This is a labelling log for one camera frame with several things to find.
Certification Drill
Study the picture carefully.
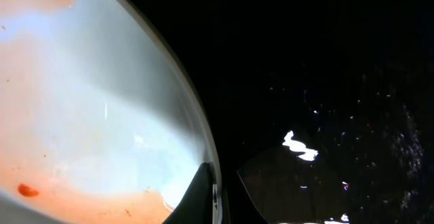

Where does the round black tray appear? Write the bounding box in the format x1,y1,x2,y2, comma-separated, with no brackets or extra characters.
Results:
129,0,433,223

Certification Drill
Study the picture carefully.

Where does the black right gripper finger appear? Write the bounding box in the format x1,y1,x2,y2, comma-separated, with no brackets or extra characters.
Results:
163,163,217,224

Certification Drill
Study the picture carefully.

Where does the light blue plate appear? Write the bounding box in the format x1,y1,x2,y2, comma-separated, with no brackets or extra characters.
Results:
1,0,222,223

